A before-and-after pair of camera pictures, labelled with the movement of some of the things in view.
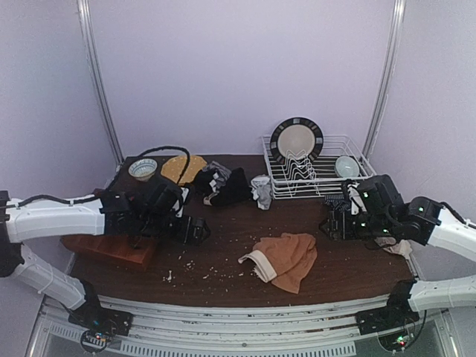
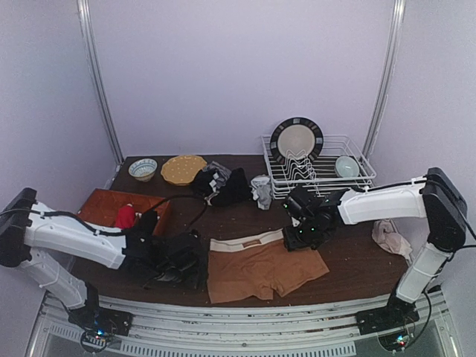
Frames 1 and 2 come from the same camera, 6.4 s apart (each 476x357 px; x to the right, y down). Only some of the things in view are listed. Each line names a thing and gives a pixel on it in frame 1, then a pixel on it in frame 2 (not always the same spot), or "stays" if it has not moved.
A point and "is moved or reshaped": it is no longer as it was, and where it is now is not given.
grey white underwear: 262,190 stays
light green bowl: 346,166 stays
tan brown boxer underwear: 284,259 is moved or reshaped
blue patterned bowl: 143,169 stays
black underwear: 237,191 stays
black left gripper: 192,230 → 182,265
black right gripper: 332,227 → 297,242
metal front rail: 316,329 stays
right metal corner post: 387,76 stays
